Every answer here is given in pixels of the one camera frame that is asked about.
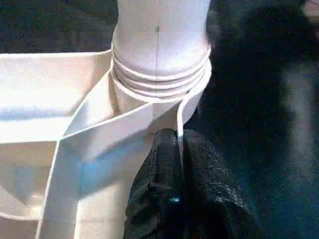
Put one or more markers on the white plastic table leg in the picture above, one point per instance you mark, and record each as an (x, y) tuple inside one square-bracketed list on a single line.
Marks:
[(159, 45)]

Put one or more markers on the white plastic table top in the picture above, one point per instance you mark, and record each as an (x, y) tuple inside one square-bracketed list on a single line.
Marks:
[(50, 124)]

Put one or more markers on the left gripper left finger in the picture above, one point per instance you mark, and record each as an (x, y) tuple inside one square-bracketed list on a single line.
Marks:
[(157, 199)]

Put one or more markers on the black work mat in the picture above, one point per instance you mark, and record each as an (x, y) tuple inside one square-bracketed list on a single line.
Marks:
[(259, 124)]

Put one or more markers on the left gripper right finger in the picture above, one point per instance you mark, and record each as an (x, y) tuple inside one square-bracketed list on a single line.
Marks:
[(214, 204)]

